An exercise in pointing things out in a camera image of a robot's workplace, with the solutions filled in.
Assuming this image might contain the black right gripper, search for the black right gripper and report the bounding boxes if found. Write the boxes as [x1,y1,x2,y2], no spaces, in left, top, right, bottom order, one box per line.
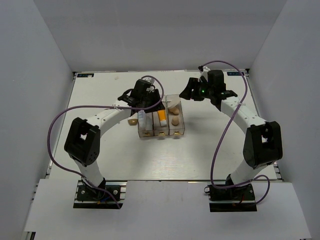
[179,77,214,102]

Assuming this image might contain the clear white cosmetic tube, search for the clear white cosmetic tube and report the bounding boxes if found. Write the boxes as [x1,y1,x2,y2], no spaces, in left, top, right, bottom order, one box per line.
[137,110,147,131]

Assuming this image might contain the teal pink gradient tube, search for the teal pink gradient tube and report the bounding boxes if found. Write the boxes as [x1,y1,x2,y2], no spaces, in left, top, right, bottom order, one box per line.
[145,112,153,131]

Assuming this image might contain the orange cream tube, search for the orange cream tube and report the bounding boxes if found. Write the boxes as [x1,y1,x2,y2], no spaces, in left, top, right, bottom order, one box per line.
[157,110,167,127]

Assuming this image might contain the round white powder puff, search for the round white powder puff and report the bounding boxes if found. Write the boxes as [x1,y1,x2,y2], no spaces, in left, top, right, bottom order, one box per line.
[167,97,180,109]

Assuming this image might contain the beige makeup sponge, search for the beige makeup sponge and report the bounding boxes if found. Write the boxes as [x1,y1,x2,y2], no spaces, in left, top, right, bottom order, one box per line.
[171,115,180,126]
[168,106,180,115]

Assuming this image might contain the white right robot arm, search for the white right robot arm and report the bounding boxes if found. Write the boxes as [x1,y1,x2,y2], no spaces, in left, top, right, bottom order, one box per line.
[179,70,283,200]

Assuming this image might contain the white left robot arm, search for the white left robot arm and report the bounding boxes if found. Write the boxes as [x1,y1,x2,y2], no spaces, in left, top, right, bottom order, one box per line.
[64,78,165,200]

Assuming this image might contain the white bottle brown cap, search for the white bottle brown cap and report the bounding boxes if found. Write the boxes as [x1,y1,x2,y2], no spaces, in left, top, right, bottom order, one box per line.
[127,116,138,126]

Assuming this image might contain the clear left organizer bin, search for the clear left organizer bin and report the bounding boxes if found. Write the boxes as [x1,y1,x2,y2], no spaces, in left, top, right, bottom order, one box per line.
[138,122,154,138]

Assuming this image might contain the clear organizer bin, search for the clear organizer bin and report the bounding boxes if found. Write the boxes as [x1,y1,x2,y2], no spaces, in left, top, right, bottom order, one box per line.
[138,122,154,138]
[152,111,169,136]
[165,94,185,137]

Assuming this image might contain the clear middle organizer bin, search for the clear middle organizer bin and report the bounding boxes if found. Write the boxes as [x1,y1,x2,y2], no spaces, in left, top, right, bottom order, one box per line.
[152,111,169,136]

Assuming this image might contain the clear right organizer bin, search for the clear right organizer bin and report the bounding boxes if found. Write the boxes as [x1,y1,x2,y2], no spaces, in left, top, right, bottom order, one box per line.
[165,94,185,137]

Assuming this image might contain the blue label sticker right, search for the blue label sticker right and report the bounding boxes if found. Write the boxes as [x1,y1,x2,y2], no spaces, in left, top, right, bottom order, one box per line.
[226,71,245,76]

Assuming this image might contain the blue label sticker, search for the blue label sticker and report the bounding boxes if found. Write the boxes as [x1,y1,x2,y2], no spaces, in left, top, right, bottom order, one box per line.
[226,71,245,76]
[76,73,95,78]

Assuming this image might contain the blue label sticker left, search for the blue label sticker left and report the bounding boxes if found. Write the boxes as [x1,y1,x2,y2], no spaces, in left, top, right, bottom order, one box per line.
[76,73,95,78]

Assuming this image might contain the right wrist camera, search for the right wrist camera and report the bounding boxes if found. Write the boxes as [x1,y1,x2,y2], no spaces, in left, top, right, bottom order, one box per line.
[198,65,210,83]

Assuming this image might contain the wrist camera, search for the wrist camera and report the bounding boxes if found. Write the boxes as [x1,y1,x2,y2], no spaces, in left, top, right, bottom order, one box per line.
[198,65,210,83]
[143,77,155,85]

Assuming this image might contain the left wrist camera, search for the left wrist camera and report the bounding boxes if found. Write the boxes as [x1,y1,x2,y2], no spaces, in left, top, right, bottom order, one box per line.
[143,77,155,85]

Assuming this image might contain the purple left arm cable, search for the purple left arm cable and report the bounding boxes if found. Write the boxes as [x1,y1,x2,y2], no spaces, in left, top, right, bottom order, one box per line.
[47,76,165,208]

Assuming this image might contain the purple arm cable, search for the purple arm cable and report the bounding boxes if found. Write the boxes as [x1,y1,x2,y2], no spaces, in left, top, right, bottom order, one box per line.
[47,76,165,208]
[197,59,270,205]

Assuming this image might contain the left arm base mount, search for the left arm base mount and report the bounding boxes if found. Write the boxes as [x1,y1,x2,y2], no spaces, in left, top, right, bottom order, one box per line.
[73,180,127,210]

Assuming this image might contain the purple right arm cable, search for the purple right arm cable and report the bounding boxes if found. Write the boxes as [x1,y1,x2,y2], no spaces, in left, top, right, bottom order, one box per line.
[197,59,270,205]

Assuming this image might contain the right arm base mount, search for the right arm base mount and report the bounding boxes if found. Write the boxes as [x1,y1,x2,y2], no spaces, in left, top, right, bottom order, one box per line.
[204,184,257,213]

